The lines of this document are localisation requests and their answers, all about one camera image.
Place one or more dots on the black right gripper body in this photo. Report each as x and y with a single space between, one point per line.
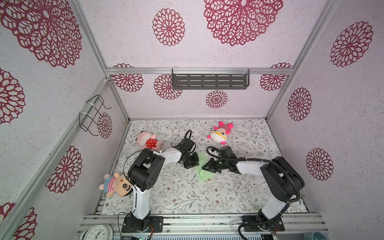
219 164

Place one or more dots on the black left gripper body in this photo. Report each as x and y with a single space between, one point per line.
189 160

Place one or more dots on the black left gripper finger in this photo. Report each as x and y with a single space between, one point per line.
188 166
194 157

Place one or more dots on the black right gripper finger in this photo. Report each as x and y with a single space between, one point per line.
210 166
219 171

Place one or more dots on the light green paper sheet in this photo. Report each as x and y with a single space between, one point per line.
202 174

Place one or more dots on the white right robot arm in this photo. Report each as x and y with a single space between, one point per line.
283 181

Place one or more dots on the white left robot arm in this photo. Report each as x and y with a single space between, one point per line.
145 171

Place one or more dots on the white pink owl plush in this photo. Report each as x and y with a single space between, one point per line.
219 134

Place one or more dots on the pink plush red dotted dress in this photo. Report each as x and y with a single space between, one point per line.
148 140

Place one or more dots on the striped hat doll plush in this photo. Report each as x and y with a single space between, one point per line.
116 184

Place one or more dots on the white analog clock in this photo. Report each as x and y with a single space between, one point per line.
98 232

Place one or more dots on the teal cup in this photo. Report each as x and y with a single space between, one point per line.
315 236

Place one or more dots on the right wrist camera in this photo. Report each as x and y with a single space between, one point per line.
226 152

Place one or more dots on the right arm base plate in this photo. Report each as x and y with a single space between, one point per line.
259 223

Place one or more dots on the grey wall shelf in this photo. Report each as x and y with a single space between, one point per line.
210 81

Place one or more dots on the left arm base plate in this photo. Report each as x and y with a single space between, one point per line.
150 224

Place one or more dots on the black wire wall rack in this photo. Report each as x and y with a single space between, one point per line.
89 117

